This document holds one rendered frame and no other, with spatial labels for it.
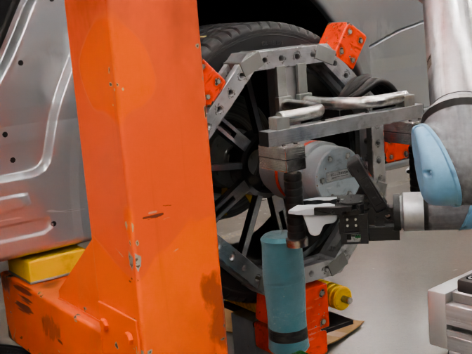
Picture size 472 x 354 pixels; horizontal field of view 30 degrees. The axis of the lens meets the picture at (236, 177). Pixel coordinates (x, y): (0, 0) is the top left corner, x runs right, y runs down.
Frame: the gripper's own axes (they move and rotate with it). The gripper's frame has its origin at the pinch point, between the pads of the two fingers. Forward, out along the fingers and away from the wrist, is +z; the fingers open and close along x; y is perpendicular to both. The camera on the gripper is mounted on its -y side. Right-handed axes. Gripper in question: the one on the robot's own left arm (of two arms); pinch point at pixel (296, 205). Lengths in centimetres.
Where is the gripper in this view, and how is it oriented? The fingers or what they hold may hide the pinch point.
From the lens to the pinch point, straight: 172.5
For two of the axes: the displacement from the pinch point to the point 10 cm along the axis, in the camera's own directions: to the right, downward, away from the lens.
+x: 1.7, -2.2, 9.6
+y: 0.8, 9.7, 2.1
